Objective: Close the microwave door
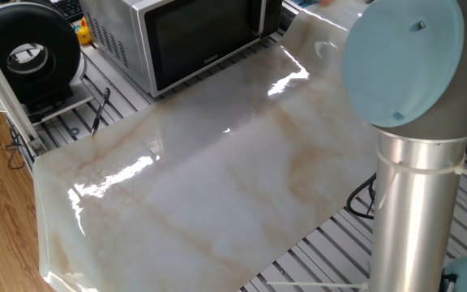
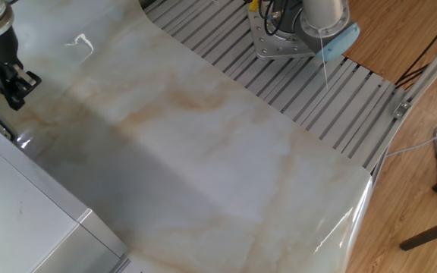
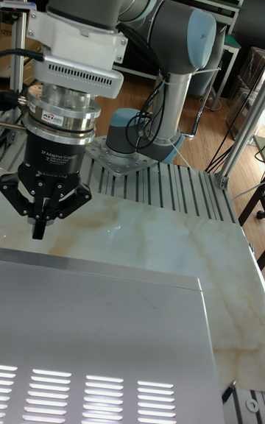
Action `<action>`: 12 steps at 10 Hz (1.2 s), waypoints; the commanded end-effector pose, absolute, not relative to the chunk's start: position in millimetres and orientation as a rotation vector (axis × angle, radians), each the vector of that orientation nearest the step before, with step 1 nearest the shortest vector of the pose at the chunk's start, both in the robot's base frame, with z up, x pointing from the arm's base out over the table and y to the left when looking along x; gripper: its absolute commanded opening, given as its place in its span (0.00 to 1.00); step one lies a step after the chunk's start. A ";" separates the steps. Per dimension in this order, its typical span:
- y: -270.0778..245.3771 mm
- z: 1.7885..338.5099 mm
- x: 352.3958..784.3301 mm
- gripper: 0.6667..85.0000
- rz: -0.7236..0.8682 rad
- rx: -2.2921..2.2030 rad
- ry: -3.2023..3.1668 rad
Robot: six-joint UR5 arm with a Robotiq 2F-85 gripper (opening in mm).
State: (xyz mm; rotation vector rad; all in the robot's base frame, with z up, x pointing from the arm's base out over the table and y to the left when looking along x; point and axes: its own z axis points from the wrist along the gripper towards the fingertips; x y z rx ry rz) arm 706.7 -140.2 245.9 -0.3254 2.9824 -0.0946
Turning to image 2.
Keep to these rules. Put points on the long dark furniture leg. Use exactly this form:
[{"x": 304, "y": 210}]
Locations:
[{"x": 431, "y": 233}]

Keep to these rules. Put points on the silver microwave body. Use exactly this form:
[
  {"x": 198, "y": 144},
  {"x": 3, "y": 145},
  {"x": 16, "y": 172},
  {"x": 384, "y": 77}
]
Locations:
[{"x": 13, "y": 212}]

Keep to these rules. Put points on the metal corner bracket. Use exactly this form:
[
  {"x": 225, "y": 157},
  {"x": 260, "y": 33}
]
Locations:
[{"x": 401, "y": 110}]

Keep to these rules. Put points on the aluminium frame strut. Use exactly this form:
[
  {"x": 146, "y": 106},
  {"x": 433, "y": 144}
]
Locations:
[{"x": 431, "y": 72}]

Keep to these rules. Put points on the yellow connector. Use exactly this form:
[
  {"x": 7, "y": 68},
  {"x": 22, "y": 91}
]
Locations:
[{"x": 253, "y": 4}]

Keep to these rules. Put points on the long white zip tie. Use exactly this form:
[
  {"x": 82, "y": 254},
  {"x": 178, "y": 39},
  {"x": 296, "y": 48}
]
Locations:
[{"x": 324, "y": 64}]

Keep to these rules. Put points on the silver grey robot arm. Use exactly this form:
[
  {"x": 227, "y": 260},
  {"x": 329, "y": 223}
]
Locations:
[{"x": 322, "y": 15}]

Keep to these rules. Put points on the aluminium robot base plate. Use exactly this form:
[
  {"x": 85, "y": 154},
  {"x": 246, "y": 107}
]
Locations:
[{"x": 275, "y": 51}]

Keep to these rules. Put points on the glossy marble pattern sheet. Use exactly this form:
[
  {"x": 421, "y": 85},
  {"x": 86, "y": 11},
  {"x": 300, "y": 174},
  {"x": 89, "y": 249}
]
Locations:
[{"x": 222, "y": 170}]

